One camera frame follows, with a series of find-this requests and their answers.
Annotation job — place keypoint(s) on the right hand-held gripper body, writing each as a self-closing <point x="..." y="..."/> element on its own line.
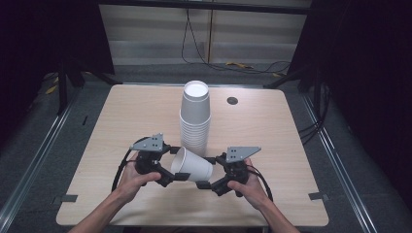
<point x="236" y="170"/>

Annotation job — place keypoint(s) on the dark curtain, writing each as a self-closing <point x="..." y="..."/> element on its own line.
<point x="48" y="39"/>
<point x="366" y="64"/>

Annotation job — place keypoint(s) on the stack of white paper cups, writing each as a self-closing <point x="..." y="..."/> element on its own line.
<point x="195" y="123"/>

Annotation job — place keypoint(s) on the person's right hand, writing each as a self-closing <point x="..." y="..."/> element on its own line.
<point x="252" y="191"/>

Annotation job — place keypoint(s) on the single white paper cup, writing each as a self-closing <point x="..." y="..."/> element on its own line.
<point x="194" y="166"/>

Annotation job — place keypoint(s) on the black round table grommet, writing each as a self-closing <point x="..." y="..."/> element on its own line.
<point x="232" y="100"/>

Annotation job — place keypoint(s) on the black metal crossbar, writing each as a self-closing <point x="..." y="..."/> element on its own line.
<point x="207" y="6"/>

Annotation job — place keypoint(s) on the small black strip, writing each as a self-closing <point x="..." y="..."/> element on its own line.
<point x="85" y="120"/>

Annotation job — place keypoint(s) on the black metal stand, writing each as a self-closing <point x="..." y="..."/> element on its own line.
<point x="315" y="87"/>
<point x="62" y="93"/>

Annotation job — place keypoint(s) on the yellow tape scrap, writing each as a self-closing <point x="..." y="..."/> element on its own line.
<point x="239" y="65"/>
<point x="51" y="89"/>

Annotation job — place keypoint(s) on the grey tape strip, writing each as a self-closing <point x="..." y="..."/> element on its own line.
<point x="67" y="198"/>
<point x="318" y="195"/>

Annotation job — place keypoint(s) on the metal floor rail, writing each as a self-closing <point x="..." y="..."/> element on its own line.
<point x="336" y="161"/>
<point x="39" y="152"/>

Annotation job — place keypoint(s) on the person's left hand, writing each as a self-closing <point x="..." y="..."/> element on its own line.
<point x="131" y="183"/>

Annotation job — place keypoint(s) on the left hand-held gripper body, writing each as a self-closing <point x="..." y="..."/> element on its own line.
<point x="147" y="161"/>

